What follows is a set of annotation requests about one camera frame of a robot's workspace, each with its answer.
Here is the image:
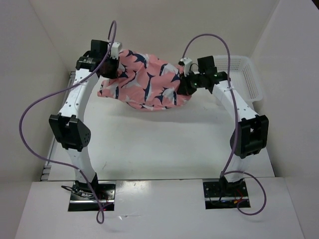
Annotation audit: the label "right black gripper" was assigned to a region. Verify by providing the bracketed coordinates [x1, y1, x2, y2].
[177, 69, 205, 96]

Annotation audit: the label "pink navy patterned shorts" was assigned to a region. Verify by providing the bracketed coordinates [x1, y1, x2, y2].
[97, 49, 191, 112]

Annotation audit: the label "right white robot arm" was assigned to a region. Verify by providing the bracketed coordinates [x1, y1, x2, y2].
[177, 56, 269, 196]

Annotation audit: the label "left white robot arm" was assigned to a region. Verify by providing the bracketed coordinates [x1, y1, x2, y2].
[49, 40, 122, 199]

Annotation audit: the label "white plastic basket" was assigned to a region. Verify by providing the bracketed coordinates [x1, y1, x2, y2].
[211, 55, 264, 103]

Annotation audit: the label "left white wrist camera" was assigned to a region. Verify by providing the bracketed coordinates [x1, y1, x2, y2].
[110, 42, 122, 60]

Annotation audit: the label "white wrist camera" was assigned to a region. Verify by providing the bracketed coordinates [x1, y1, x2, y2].
[110, 42, 122, 60]
[178, 57, 193, 77]

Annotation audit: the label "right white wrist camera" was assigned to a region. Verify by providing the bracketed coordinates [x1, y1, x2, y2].
[178, 57, 193, 77]

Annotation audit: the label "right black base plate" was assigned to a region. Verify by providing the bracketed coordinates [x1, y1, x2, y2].
[203, 179, 251, 210]

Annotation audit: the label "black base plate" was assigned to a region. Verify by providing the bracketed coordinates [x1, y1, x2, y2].
[62, 182, 116, 212]
[203, 179, 251, 210]

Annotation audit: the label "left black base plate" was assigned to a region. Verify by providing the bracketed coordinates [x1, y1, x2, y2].
[62, 182, 116, 212]

